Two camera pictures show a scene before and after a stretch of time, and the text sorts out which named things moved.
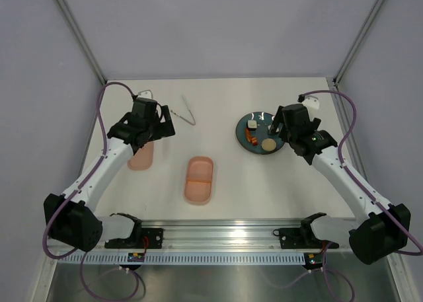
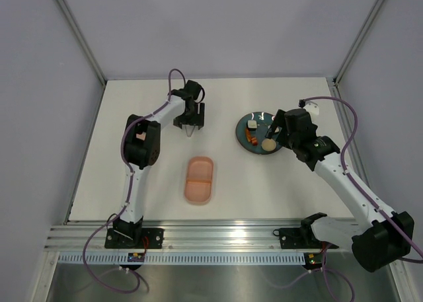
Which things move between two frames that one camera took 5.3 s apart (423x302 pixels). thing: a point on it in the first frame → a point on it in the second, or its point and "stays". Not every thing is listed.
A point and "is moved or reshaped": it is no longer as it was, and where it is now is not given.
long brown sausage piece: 248,135 stays
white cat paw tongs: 182,117 is moved or reshaped
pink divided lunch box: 198,186 stays
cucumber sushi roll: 252,125 stays
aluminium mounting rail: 230,234 stays
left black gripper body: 157,129 → 191,117
